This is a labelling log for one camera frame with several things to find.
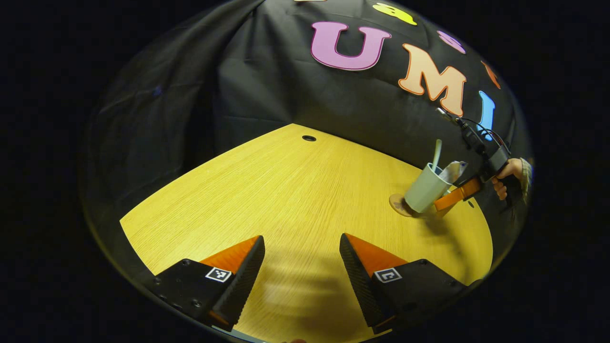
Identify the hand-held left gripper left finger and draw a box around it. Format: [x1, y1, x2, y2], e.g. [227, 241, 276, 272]
[153, 235, 265, 333]

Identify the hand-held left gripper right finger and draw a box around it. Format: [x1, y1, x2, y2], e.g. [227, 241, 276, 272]
[339, 233, 470, 334]

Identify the grey cup with wooden handle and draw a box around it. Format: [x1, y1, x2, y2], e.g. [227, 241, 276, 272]
[404, 163, 453, 213]

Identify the round brown coaster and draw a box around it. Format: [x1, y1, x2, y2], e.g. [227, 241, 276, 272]
[389, 193, 422, 218]

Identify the wooden desktop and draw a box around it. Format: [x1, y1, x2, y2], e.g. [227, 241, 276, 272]
[119, 123, 494, 343]

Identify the black backdrop cloth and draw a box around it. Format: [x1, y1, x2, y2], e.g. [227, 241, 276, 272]
[81, 0, 533, 286]

